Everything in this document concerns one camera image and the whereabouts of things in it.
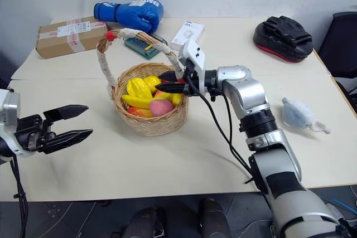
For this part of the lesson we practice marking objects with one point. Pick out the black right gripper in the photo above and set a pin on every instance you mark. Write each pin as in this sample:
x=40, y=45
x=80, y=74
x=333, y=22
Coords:
x=195, y=83

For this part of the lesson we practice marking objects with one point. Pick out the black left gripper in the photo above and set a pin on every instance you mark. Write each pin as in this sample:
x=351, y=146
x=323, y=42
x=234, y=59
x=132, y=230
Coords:
x=30, y=133

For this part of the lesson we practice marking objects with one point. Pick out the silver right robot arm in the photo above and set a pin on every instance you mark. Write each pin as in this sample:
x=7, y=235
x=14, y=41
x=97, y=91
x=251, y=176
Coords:
x=245, y=93

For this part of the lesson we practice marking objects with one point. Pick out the orange red fruit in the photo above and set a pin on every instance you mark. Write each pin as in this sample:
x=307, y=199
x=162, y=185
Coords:
x=163, y=95

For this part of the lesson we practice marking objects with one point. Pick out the small yellow fruit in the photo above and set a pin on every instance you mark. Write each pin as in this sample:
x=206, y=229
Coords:
x=176, y=99

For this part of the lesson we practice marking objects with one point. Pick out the pink peach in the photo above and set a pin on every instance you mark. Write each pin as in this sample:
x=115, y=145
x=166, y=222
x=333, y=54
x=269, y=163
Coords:
x=160, y=108

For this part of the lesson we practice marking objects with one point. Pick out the yellow ridged starfruit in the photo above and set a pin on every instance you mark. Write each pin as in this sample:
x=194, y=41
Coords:
x=138, y=89

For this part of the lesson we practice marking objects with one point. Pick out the yellow banana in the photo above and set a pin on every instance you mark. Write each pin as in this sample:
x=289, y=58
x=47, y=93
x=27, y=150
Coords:
x=135, y=101

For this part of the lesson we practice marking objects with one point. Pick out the orange yellow mango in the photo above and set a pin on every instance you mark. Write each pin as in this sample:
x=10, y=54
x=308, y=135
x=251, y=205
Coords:
x=139, y=112

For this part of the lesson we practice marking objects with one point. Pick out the green screwdriver bit set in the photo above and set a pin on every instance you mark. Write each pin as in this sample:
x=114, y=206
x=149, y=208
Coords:
x=142, y=48

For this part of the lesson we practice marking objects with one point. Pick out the black pen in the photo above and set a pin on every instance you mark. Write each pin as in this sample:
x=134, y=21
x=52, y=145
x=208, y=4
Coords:
x=159, y=38

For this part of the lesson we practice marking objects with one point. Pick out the small white product box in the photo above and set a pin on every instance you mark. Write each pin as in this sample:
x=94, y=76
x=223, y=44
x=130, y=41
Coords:
x=189, y=33

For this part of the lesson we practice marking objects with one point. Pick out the blue boxing glove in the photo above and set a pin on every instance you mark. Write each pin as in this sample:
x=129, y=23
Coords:
x=134, y=15

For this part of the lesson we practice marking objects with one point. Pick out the brown cardboard parcel box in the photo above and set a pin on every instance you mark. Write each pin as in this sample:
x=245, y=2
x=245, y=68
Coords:
x=67, y=37

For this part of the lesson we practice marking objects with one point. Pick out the black red punch mitt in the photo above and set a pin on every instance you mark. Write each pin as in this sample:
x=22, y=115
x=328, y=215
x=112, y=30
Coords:
x=281, y=43

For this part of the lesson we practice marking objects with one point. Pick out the dark rounded shape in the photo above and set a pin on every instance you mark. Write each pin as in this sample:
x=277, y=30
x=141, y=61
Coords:
x=145, y=222
x=213, y=218

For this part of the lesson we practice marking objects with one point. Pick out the blue white plush toy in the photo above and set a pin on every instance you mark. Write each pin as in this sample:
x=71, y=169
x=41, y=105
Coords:
x=297, y=114

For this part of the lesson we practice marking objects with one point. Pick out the black office chair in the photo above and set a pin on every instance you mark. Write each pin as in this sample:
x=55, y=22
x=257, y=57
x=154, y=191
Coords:
x=338, y=45

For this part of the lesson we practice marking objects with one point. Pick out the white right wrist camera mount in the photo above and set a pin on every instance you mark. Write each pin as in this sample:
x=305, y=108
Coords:
x=195, y=54

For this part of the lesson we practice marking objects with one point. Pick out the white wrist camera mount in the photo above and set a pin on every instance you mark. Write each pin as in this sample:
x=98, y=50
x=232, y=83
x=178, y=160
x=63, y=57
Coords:
x=12, y=107
x=195, y=54

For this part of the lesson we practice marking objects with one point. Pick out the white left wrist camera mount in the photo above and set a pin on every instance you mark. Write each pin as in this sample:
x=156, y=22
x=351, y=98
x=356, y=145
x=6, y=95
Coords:
x=12, y=107

